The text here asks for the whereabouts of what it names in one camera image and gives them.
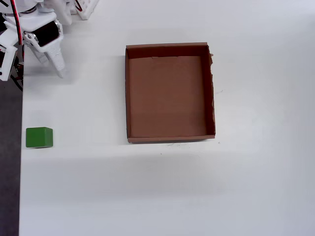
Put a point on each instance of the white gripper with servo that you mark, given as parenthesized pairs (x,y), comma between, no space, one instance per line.
(47,33)

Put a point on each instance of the green cube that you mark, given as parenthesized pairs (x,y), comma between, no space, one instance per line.
(39,137)

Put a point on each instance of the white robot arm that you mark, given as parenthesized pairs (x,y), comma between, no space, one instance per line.
(37,7)

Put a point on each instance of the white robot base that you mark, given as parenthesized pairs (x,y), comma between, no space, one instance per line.
(85,11)

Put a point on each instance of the brown cardboard box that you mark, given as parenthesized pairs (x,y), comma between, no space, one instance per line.
(167,98)

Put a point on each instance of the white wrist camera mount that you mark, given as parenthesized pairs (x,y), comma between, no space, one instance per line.
(7,64)

